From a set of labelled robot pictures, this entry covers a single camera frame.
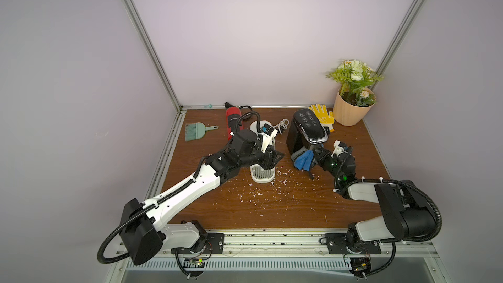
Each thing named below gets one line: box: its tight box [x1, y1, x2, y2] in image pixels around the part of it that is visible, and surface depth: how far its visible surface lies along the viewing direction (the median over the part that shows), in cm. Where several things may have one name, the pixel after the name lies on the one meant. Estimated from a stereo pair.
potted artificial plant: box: [326, 58, 384, 127], surface depth 102 cm
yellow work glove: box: [307, 104, 335, 132], surface depth 119 cm
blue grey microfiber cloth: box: [294, 150, 315, 172], surface depth 89 cm
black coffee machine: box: [286, 108, 329, 159], surface depth 84 cm
